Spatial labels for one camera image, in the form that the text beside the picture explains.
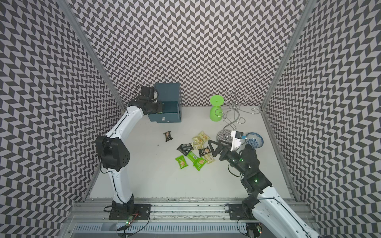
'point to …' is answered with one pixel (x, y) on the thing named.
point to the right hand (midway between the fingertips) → (212, 144)
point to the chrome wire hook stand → (231, 115)
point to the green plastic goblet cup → (216, 111)
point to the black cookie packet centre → (203, 151)
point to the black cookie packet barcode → (185, 148)
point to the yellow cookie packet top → (203, 136)
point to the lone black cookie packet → (167, 136)
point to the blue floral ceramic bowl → (255, 140)
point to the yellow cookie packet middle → (197, 143)
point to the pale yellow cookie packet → (209, 157)
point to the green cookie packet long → (192, 156)
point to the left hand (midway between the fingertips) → (160, 107)
